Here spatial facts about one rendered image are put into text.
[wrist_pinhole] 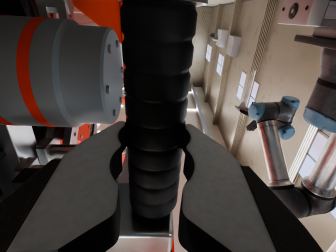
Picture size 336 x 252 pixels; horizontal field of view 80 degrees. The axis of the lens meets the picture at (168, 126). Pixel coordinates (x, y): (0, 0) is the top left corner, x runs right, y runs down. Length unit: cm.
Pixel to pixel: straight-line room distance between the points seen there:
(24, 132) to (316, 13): 61
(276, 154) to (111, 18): 79
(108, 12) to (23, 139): 51
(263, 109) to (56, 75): 82
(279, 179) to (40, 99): 85
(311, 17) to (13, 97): 56
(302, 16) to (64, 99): 52
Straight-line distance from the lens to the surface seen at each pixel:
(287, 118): 105
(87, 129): 64
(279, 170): 93
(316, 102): 73
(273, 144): 93
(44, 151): 41
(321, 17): 59
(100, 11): 77
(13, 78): 27
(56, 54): 25
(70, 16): 58
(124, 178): 26
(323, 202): 101
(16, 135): 38
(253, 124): 120
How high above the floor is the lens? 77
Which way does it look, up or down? 29 degrees up
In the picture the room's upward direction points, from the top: 176 degrees counter-clockwise
